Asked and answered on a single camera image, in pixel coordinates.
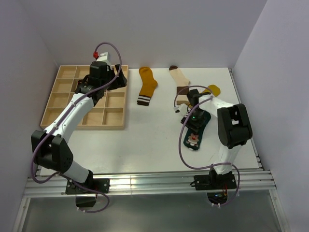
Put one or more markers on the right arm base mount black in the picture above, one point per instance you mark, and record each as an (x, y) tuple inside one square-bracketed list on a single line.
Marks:
[(220, 183)]

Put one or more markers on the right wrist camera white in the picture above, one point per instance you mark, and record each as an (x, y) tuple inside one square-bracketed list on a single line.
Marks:
[(182, 108)]

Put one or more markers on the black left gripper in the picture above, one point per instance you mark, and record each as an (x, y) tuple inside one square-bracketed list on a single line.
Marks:
[(119, 81)]

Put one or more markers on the yellow sock bear motif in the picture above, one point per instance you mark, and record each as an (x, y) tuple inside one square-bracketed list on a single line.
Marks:
[(212, 89)]

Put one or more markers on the dark green sock bear motif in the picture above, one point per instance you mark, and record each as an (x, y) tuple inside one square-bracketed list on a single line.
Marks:
[(192, 139)]

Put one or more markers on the mustard sock brown white stripes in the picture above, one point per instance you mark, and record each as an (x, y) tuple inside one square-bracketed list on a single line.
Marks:
[(149, 84)]

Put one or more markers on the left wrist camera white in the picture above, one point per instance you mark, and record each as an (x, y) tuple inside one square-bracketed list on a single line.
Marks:
[(104, 57)]

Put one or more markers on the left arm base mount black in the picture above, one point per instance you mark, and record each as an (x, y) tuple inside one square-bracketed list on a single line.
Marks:
[(86, 197)]

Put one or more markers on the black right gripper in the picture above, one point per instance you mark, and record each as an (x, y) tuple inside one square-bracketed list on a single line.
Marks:
[(197, 124)]

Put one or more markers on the cream sock brown stripes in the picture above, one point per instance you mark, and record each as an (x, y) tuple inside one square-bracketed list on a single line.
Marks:
[(181, 85)]

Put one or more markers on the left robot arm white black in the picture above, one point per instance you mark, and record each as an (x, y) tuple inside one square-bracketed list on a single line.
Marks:
[(50, 147)]

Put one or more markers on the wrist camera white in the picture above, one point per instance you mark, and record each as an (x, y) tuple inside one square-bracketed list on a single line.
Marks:
[(182, 108), (104, 57)]

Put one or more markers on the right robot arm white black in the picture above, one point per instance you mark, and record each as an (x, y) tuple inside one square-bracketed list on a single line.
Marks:
[(234, 128)]

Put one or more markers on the aluminium rail frame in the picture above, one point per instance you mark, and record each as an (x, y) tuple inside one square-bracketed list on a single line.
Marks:
[(143, 158)]

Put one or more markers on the wooden compartment tray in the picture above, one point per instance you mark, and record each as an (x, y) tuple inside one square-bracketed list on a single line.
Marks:
[(108, 114)]

